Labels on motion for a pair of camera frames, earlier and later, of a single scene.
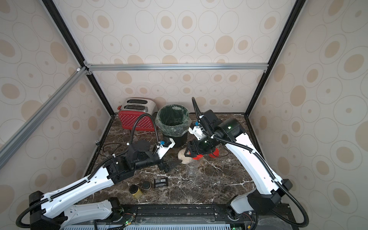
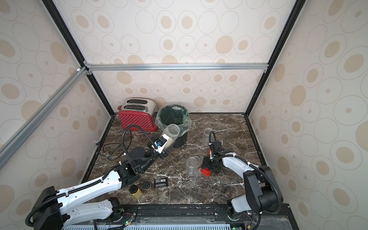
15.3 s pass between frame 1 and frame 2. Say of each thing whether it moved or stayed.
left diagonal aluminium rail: stayed
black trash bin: stayed
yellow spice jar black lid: stayed
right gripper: moved
